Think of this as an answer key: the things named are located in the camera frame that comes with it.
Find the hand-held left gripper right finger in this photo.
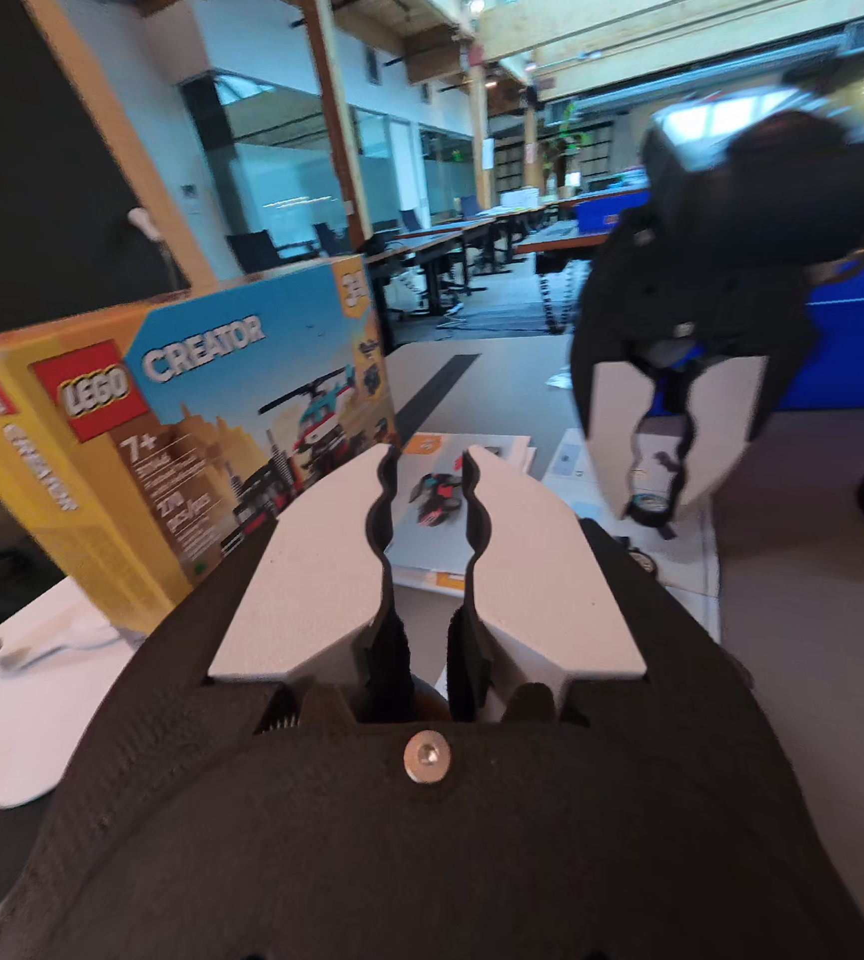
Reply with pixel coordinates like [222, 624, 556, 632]
[447, 446, 647, 721]

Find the lego set box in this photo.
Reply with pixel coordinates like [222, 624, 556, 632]
[0, 255, 400, 639]

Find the closed lego instruction booklet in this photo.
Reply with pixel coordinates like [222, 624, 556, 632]
[384, 432, 535, 597]

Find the green potted plant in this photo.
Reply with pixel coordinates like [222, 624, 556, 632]
[545, 102, 590, 189]

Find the long dark office desk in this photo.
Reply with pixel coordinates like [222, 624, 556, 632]
[365, 210, 553, 331]

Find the small lego wheel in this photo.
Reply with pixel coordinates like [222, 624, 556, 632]
[627, 455, 676, 523]

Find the black white-framed panel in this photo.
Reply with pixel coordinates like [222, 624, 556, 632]
[0, 0, 220, 349]

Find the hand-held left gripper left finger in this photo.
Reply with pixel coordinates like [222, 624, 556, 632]
[210, 446, 410, 721]

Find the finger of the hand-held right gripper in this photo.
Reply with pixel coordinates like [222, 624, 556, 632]
[590, 357, 661, 511]
[669, 356, 772, 529]

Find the black tape strip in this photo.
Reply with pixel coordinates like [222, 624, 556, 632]
[392, 353, 481, 445]

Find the open lego instruction booklet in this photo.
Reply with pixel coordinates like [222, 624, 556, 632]
[545, 428, 722, 604]

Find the white lamp base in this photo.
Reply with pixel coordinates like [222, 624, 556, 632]
[0, 578, 151, 811]

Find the black office chair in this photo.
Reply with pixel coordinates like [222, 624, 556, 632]
[227, 230, 286, 276]

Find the wooden office desk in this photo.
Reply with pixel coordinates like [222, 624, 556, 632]
[515, 222, 613, 331]

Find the small blue plastic bin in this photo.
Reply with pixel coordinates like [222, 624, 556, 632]
[575, 188, 652, 235]

